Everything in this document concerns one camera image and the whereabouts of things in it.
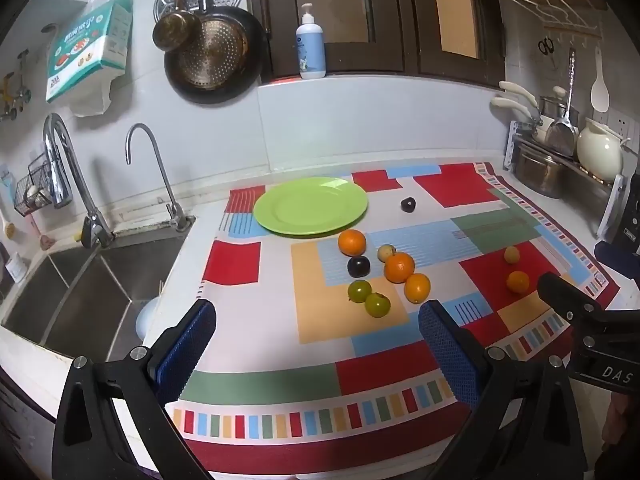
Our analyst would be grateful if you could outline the black frying pan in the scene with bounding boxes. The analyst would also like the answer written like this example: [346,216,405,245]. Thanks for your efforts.
[164,0,268,106]

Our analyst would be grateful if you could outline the bicycle-shaped wall hook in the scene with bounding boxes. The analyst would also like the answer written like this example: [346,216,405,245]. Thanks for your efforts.
[0,50,33,122]

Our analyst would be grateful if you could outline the stainless steel sink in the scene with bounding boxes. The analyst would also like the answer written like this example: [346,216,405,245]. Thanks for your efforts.
[0,230,193,366]

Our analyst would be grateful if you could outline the white plastic bag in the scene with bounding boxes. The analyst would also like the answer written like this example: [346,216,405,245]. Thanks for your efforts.
[67,67,126,118]

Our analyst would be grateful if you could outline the pale blue bowl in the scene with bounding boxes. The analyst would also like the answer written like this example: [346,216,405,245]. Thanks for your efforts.
[136,296,164,343]

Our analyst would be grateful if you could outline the thin gooseneck faucet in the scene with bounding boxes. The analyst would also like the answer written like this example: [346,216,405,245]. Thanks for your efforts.
[125,123,196,232]

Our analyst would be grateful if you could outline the white ceramic pitcher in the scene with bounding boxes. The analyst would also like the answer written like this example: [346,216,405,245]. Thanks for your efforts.
[576,119,624,183]

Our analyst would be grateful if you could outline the black appliance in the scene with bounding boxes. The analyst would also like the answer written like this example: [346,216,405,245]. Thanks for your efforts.
[594,172,640,263]

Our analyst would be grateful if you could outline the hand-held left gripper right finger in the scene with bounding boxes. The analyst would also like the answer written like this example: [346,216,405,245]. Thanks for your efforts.
[418,299,588,480]

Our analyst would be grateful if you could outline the small brass pot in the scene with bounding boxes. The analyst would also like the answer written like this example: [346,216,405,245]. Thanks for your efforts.
[152,0,202,52]

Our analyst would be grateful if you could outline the blue soap pump bottle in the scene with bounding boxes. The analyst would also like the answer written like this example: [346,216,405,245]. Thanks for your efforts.
[298,3,327,80]

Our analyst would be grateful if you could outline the person's right hand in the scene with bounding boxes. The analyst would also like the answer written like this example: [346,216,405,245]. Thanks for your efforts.
[601,392,640,461]

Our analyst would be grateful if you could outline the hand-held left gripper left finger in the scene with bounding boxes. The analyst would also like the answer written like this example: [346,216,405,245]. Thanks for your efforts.
[51,298,217,480]

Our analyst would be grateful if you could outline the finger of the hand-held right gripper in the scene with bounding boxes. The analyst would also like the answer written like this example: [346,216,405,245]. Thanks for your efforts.
[537,272,613,333]

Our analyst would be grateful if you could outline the large chrome faucet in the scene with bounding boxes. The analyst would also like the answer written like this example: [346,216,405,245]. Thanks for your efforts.
[42,112,115,249]

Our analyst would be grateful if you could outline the white wall socket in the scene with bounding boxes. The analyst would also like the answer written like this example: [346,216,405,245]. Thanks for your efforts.
[606,110,634,139]

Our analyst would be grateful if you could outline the white wire hanger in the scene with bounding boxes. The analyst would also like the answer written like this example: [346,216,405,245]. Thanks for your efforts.
[507,0,601,32]

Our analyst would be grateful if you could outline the white rice paddle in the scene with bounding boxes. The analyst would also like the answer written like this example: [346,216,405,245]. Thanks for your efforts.
[590,45,611,112]

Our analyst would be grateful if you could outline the black scissors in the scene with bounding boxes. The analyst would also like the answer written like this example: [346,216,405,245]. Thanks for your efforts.
[537,36,557,68]

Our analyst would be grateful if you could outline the green plate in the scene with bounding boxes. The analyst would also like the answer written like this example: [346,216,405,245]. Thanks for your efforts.
[253,176,369,237]

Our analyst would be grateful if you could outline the metal dish rack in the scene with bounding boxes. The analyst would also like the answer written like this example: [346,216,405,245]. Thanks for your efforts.
[507,120,627,241]

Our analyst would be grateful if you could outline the teal box of bags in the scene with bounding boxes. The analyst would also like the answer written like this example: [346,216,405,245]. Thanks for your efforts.
[46,0,135,103]

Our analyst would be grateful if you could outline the colourful patchwork table mat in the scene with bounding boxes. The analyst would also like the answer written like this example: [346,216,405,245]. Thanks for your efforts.
[170,161,623,478]

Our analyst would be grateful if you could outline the black wire basket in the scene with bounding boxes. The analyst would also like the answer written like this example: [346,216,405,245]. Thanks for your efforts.
[14,157,57,217]

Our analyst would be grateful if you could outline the stainless steel pot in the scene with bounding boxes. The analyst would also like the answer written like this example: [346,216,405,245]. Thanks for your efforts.
[514,141,577,200]

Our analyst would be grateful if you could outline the large orange with stem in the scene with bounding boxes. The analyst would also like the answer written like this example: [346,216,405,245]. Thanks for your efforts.
[383,252,416,284]

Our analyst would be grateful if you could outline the metal ladle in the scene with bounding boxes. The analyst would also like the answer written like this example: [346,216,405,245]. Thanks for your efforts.
[544,47,579,157]

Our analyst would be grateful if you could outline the dark wooden window frame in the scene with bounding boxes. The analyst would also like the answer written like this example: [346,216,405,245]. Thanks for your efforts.
[245,0,506,86]

